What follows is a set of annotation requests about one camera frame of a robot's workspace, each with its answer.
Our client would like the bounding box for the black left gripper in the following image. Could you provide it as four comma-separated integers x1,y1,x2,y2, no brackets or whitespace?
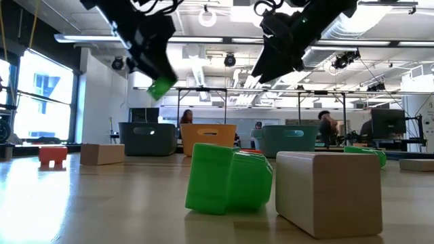
115,15,179,82

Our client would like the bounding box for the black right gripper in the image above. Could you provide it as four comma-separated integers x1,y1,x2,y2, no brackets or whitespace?
251,3,326,85

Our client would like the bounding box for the long ceiling light strip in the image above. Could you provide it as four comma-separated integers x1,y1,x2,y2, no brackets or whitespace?
167,36,224,43
53,33,123,44
397,41,434,47
315,39,391,47

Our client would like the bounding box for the large window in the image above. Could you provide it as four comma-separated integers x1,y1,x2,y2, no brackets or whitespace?
0,49,79,143

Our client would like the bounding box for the teal plastic bin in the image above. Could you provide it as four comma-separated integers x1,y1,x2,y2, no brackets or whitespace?
252,125,320,159

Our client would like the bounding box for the small wooden block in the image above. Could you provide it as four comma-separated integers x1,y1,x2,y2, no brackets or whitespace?
399,159,434,172

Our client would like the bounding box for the black computer monitor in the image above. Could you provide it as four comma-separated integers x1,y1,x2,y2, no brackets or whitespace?
369,108,407,140
127,107,160,124

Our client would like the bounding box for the white ring light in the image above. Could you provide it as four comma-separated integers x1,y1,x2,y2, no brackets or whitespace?
197,8,218,28

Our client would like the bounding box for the black gantry frame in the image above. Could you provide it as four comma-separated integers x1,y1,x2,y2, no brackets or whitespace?
175,87,229,127
296,89,348,146

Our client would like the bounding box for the small orange square brick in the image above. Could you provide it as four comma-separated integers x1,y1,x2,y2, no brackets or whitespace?
38,146,68,167

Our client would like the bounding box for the yellow hanging cable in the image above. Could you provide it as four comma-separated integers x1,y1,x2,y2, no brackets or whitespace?
28,0,41,49

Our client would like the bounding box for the yellow plastic bin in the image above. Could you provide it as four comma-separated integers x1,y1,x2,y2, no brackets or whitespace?
180,123,238,158

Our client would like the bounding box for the dark blue plastic bin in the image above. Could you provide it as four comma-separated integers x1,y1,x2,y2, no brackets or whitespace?
118,122,178,157

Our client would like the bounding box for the large green plastic brick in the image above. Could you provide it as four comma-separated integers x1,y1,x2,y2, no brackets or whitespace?
184,142,274,216

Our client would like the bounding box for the black aluminium table frame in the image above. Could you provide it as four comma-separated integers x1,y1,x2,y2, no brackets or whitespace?
0,142,434,161

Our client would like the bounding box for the black wheel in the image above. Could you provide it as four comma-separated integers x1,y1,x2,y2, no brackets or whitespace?
0,118,13,144

